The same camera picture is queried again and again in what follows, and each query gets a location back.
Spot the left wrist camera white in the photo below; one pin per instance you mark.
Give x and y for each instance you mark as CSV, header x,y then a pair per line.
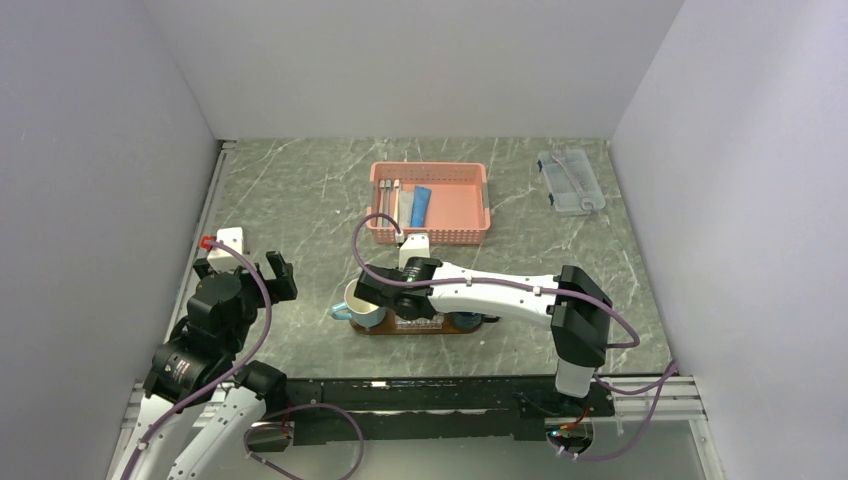
x,y
225,249

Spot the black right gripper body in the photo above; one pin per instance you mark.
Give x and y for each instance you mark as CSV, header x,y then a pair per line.
x,y
394,306

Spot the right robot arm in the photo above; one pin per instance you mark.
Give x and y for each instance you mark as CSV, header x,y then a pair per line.
x,y
570,304

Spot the clear acrylic holder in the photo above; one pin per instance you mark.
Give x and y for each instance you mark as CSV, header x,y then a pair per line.
x,y
420,324

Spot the brown wooden oval tray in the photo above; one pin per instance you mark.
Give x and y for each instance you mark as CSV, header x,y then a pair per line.
x,y
388,328

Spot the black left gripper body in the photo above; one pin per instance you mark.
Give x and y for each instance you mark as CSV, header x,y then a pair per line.
x,y
252,289

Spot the clear plastic storage box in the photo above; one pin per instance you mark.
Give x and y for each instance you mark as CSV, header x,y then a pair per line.
x,y
573,188

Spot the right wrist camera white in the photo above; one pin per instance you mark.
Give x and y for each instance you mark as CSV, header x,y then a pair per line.
x,y
415,245

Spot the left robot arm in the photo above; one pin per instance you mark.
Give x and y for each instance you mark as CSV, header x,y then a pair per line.
x,y
199,399

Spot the blue toothpaste tube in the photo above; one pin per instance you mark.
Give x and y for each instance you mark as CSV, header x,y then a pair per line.
x,y
420,204

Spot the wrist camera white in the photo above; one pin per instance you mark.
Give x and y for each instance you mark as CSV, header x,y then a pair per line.
x,y
225,249
415,245

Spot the dark blue mug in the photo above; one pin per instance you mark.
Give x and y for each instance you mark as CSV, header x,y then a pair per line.
x,y
470,321

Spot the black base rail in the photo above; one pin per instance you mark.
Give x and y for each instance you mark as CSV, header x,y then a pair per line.
x,y
521,407

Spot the light blue mug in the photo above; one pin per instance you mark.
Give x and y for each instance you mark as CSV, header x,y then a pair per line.
x,y
358,311

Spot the pink plastic basket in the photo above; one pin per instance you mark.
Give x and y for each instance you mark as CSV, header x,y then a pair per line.
x,y
458,212

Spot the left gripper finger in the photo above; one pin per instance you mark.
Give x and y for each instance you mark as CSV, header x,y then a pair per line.
x,y
202,269
282,286

